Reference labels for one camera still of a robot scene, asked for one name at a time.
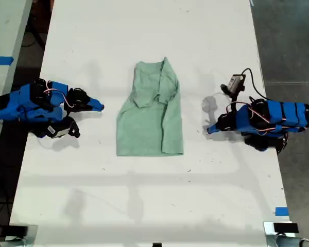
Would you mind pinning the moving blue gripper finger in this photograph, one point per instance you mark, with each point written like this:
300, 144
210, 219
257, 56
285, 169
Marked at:
91, 108
212, 130

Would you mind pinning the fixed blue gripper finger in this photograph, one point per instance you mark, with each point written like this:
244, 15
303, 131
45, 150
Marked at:
95, 101
215, 126

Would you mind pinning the pale green T-shirt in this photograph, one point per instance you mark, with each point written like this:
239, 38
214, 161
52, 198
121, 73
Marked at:
144, 128

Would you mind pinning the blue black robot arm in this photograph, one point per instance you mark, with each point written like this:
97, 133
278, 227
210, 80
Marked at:
25, 105
275, 115

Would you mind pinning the white side table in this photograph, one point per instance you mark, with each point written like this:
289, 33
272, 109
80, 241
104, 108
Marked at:
5, 64

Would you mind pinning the long blue tape strip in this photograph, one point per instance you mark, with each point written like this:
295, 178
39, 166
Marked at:
1, 60

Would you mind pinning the square blue tape piece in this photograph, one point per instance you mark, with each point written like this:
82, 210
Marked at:
282, 211

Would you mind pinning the small black clamp block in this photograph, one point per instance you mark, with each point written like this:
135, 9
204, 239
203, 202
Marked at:
157, 244

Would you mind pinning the grey metal pipe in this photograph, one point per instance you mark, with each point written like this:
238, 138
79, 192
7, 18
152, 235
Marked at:
291, 241
5, 243

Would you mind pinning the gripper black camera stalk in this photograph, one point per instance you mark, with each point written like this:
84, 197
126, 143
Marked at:
231, 99
72, 127

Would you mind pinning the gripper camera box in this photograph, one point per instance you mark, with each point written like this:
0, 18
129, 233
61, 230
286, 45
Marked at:
57, 131
236, 83

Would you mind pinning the black box on white bracket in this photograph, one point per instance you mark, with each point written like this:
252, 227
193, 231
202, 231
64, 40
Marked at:
285, 228

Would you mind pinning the black box on grey bracket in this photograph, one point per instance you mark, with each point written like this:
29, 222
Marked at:
18, 230

